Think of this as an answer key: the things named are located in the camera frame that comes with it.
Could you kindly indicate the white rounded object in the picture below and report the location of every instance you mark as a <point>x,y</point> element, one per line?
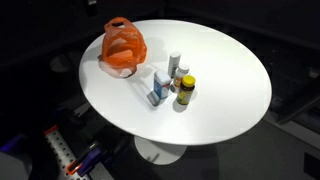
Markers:
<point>13,166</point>

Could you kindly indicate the perforated metal plate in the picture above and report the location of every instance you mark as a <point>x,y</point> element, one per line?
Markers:
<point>61,150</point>

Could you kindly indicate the white table pedestal base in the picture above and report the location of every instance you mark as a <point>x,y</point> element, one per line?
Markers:
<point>160,153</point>

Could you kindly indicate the small white bottle orange label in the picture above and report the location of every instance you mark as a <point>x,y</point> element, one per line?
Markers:
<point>180,75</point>

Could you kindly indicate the white box bottle blue label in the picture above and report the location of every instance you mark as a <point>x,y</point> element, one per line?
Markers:
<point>162,85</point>

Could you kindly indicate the yellow cap amber bottle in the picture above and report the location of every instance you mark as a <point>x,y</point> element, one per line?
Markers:
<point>185,93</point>

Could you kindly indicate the orange purple clamp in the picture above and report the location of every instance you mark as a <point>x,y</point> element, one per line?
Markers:
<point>87,160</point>

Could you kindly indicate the orange plastic bag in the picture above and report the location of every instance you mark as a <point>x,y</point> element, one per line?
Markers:
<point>122,56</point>

